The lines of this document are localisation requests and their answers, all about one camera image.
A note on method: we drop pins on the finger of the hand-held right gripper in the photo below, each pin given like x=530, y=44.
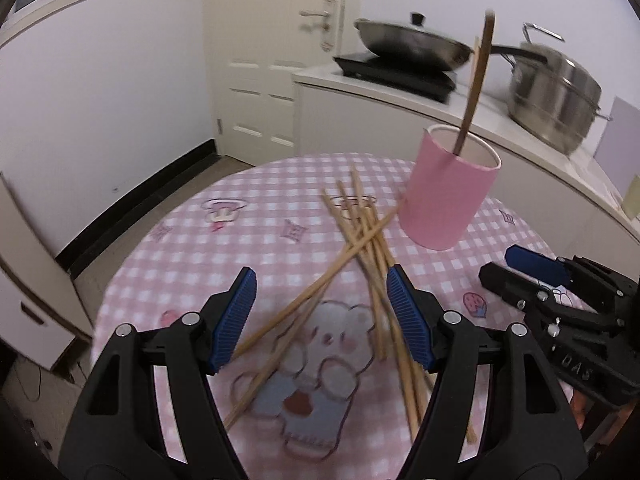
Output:
x=535, y=265
x=505, y=282

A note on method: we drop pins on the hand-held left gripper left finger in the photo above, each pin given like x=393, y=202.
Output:
x=235, y=320

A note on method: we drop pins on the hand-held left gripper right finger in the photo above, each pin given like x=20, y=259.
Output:
x=407, y=325

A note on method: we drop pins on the pile of bamboo chopsticks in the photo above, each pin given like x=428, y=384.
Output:
x=372, y=240

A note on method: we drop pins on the pink cylindrical utensil holder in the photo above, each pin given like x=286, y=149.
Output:
x=440, y=200

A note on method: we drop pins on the wooden chopstick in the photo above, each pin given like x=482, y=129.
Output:
x=475, y=90
x=475, y=60

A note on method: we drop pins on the pink checkered cartoon tablecloth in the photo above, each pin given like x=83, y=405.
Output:
x=250, y=240

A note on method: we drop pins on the pale yellow object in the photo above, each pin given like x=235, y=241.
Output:
x=634, y=195

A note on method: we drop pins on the pale plastic cutting board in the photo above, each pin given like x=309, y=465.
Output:
x=620, y=150

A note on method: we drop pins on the stainless steel steamer pot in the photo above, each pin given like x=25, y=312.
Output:
x=550, y=100

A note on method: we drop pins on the white counter cabinet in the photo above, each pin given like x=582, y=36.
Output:
x=350, y=120

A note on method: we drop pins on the beige wooden board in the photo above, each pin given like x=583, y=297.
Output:
x=30, y=245

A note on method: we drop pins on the black induction cooktop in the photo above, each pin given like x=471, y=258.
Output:
x=400, y=82

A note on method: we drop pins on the glass wok lid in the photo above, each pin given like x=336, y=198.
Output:
x=400, y=30

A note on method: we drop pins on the white panel door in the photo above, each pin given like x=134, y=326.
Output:
x=260, y=35

